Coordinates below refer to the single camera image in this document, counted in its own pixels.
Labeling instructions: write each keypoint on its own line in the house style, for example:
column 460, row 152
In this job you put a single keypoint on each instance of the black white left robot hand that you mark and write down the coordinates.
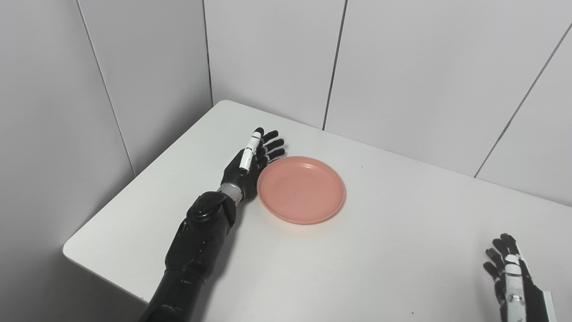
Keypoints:
column 237, row 172

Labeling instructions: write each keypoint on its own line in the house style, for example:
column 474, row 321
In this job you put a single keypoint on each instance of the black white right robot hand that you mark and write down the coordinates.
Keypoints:
column 532, row 299

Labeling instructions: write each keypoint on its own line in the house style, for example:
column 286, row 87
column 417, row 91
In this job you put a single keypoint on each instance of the pink plate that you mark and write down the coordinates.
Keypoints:
column 301, row 190

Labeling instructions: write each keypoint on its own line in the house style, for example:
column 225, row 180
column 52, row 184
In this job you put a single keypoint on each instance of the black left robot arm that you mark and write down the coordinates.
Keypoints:
column 196, row 250

